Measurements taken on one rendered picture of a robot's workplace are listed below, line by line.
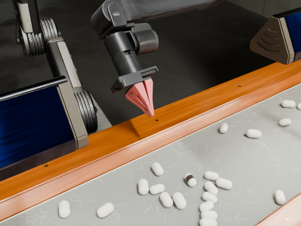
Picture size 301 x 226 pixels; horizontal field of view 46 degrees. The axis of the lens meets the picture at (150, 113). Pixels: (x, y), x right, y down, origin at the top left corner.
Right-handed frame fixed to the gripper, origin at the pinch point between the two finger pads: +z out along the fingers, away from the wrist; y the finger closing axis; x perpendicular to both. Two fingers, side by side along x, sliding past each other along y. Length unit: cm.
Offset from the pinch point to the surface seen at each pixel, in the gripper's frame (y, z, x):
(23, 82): 19, -95, 194
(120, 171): -9.2, 8.6, 7.6
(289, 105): 43.6, 11.3, 3.5
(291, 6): 290, -84, 156
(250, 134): 23.7, 13.9, 1.0
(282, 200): 12.2, 28.1, -11.3
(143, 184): -8.7, 13.5, 0.5
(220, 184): 5.2, 20.3, -4.3
